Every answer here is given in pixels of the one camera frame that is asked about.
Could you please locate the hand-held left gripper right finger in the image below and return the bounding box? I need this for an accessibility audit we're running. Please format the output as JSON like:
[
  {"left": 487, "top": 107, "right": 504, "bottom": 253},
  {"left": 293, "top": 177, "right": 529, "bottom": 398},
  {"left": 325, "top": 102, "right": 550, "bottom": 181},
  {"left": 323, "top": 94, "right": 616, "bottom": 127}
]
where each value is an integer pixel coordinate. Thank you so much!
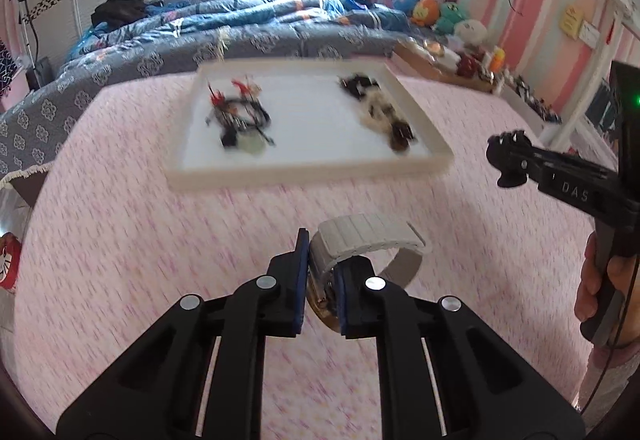
[{"left": 334, "top": 257, "right": 586, "bottom": 440}]

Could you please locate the green plush toy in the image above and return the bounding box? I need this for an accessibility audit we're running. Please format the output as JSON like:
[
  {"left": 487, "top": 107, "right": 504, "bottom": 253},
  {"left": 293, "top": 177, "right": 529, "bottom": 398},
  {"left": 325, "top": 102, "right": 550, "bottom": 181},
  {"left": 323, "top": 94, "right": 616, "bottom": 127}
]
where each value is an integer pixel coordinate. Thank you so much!
[{"left": 434, "top": 2, "right": 471, "bottom": 36}]

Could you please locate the person's right forearm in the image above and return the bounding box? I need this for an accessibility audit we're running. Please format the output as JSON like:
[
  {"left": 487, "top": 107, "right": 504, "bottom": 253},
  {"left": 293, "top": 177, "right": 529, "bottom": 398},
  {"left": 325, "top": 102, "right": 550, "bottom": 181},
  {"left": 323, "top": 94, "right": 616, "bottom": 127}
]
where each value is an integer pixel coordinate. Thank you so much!
[{"left": 575, "top": 345, "right": 632, "bottom": 421}]

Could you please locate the white furniture frame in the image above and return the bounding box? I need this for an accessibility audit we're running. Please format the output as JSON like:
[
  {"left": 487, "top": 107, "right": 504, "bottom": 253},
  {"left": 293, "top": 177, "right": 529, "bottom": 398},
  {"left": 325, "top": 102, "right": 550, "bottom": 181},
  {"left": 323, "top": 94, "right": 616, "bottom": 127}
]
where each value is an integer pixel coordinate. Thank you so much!
[{"left": 542, "top": 0, "right": 640, "bottom": 156}]

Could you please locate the black braided leather bracelet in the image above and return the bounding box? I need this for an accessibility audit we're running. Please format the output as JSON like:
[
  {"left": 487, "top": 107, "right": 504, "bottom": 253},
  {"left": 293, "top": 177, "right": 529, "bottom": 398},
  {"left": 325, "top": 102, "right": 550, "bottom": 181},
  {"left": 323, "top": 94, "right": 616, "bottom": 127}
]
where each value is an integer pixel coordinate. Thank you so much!
[{"left": 206, "top": 95, "right": 274, "bottom": 142}]

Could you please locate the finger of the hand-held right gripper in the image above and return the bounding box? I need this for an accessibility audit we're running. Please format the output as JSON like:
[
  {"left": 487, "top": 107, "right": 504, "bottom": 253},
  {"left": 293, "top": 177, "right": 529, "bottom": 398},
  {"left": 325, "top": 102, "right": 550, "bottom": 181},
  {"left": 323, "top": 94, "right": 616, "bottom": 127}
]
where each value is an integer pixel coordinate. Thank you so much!
[
  {"left": 496, "top": 169, "right": 532, "bottom": 189},
  {"left": 486, "top": 130, "right": 532, "bottom": 172}
]

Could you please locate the black claw hair clip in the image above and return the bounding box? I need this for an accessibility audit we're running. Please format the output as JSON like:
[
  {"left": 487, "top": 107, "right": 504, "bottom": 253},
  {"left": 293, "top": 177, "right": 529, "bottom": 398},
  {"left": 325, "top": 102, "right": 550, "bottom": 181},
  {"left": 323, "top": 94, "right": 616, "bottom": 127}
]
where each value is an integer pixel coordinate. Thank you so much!
[{"left": 390, "top": 120, "right": 419, "bottom": 154}]

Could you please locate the pink floral bed sheet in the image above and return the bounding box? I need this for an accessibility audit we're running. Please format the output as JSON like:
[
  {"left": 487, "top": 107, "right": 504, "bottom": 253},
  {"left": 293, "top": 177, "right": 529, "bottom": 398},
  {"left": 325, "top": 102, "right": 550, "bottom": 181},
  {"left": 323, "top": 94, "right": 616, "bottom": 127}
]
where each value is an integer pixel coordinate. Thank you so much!
[{"left": 0, "top": 65, "right": 621, "bottom": 440}]

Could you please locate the watch with white band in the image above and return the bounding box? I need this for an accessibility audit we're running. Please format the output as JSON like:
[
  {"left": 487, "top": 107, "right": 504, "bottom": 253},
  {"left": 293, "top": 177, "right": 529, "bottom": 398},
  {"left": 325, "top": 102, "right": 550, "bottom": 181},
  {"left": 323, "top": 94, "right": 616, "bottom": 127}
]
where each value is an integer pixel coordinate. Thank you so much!
[{"left": 306, "top": 214, "right": 432, "bottom": 332}]

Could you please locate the yellow wall sticker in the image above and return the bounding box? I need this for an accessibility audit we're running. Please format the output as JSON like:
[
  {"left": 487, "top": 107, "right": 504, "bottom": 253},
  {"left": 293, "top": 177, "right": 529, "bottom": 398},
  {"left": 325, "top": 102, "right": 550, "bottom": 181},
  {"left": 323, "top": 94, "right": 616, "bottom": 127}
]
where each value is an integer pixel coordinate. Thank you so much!
[{"left": 560, "top": 5, "right": 586, "bottom": 41}]

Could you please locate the cream fluffy scrunchie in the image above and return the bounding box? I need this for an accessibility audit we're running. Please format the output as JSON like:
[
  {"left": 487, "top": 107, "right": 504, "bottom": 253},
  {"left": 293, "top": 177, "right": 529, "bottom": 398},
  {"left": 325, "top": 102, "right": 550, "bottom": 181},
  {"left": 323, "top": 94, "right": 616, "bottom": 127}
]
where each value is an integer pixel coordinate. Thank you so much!
[{"left": 357, "top": 89, "right": 402, "bottom": 132}]

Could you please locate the white plush toy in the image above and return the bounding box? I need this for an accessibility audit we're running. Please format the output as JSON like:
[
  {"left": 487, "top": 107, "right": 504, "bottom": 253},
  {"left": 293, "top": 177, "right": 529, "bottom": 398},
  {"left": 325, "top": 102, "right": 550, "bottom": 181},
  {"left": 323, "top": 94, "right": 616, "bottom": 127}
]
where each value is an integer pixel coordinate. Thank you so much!
[{"left": 452, "top": 19, "right": 488, "bottom": 46}]

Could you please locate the white shallow tray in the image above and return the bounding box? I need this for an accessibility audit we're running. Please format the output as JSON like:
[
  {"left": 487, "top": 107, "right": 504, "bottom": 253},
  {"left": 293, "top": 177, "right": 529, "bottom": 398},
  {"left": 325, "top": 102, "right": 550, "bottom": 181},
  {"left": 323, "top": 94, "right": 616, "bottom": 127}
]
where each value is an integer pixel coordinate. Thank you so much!
[{"left": 165, "top": 59, "right": 455, "bottom": 193}]

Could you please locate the person's right hand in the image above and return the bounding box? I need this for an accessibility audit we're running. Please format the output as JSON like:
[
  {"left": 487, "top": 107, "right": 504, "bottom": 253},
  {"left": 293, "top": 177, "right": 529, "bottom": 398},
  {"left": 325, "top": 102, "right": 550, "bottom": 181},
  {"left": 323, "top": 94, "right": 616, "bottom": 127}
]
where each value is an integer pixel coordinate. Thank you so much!
[{"left": 573, "top": 232, "right": 640, "bottom": 351}]

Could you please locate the orange plush toy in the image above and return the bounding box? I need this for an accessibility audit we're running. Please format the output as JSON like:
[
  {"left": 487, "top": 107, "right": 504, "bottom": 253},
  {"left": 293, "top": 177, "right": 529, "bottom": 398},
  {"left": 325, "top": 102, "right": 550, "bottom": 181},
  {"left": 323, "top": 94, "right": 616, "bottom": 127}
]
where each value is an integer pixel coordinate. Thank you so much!
[{"left": 411, "top": 0, "right": 441, "bottom": 27}]

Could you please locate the black scrunchie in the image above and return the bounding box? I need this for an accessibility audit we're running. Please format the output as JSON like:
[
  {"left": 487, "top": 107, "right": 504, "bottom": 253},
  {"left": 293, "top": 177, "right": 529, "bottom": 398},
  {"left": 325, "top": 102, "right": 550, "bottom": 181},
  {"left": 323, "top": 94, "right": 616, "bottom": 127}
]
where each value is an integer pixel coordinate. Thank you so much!
[{"left": 339, "top": 74, "right": 382, "bottom": 99}]

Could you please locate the blue patterned quilt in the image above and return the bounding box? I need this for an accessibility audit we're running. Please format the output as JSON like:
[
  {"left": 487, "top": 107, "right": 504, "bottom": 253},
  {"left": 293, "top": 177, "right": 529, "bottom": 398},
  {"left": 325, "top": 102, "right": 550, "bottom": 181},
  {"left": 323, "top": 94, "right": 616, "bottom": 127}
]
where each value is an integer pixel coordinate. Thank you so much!
[{"left": 0, "top": 0, "right": 436, "bottom": 181}]

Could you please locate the cardboard tray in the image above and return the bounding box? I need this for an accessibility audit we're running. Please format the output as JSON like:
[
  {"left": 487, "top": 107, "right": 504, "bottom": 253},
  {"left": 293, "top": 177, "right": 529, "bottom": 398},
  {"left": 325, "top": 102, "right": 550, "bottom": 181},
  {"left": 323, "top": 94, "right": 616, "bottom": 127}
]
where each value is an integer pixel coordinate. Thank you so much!
[{"left": 392, "top": 37, "right": 503, "bottom": 93}]

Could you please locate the cream fringed cloth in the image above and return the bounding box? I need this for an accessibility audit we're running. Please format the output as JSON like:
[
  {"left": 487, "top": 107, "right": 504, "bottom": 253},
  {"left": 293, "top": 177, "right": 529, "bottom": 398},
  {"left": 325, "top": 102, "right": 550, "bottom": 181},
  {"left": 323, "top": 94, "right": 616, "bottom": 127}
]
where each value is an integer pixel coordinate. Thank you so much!
[{"left": 0, "top": 162, "right": 53, "bottom": 210}]

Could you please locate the black clothing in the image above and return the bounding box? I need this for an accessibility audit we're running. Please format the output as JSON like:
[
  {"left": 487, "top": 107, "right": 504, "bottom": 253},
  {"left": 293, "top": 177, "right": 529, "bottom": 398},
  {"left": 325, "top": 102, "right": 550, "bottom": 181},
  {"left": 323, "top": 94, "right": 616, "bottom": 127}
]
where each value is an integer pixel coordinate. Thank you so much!
[{"left": 92, "top": 0, "right": 163, "bottom": 28}]

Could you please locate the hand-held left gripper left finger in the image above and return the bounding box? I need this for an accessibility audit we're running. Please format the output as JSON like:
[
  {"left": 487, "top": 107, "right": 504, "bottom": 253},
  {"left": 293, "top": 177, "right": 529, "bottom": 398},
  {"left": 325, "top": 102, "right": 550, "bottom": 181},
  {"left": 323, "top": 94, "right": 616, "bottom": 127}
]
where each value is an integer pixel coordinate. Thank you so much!
[{"left": 56, "top": 227, "right": 310, "bottom": 440}]

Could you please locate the tripod stand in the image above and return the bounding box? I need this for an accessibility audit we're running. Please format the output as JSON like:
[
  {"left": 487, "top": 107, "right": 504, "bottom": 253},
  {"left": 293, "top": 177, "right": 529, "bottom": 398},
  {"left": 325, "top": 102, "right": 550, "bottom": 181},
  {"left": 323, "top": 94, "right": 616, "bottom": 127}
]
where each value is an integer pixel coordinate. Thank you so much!
[{"left": 10, "top": 0, "right": 51, "bottom": 91}]

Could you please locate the dark patterned cloth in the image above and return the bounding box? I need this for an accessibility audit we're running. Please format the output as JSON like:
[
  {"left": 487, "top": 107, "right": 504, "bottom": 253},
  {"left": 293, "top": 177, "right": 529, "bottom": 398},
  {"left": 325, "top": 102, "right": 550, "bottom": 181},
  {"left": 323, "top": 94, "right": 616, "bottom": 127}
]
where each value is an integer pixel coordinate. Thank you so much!
[{"left": 0, "top": 37, "right": 21, "bottom": 97}]

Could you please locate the red string bracelet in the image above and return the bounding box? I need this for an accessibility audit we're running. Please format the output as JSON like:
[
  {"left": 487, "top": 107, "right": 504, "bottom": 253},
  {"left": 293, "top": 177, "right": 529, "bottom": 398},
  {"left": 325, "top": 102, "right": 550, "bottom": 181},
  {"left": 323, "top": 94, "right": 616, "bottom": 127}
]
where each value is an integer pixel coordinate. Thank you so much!
[
  {"left": 206, "top": 85, "right": 227, "bottom": 113},
  {"left": 231, "top": 78, "right": 262, "bottom": 100}
]

